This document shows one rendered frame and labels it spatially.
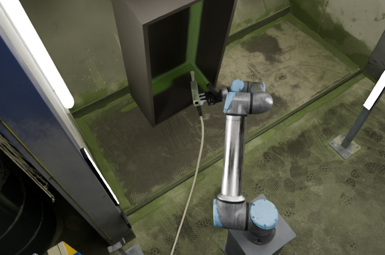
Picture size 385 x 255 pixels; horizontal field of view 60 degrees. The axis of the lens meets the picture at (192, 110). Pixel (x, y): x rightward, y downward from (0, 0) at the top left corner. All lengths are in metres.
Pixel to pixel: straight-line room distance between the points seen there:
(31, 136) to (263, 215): 1.16
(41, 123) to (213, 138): 1.93
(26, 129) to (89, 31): 1.97
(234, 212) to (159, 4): 1.12
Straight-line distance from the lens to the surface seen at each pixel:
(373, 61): 3.70
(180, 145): 2.99
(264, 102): 1.80
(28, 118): 1.32
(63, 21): 3.19
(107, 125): 3.25
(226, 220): 1.84
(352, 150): 3.23
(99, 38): 3.23
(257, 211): 1.83
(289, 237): 2.11
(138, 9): 1.66
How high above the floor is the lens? 2.63
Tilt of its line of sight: 54 degrees down
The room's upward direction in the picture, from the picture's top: 5 degrees counter-clockwise
